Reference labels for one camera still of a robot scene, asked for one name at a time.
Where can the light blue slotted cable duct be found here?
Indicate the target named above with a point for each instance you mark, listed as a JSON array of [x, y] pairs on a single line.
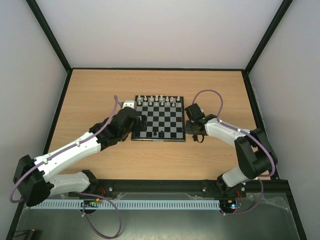
[[77, 204]]

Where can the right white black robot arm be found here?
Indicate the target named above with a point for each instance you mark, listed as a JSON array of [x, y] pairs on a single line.
[[254, 153]]

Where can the black king chess piece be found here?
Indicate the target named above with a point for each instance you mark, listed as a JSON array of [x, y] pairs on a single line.
[[161, 134]]

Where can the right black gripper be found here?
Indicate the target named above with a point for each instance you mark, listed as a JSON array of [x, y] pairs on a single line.
[[189, 127]]

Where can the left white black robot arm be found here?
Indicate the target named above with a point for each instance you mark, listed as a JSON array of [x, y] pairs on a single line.
[[38, 178]]

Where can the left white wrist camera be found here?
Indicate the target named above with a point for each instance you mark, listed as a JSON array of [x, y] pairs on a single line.
[[129, 104]]

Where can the black aluminium mounting rail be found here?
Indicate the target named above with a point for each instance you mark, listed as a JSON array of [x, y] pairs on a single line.
[[204, 188]]

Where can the black enclosure frame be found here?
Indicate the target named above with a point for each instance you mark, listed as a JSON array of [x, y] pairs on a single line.
[[275, 184]]

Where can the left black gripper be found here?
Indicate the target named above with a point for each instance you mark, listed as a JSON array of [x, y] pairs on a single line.
[[137, 127]]

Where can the black and grey chessboard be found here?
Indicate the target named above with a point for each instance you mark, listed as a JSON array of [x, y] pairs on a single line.
[[170, 120]]

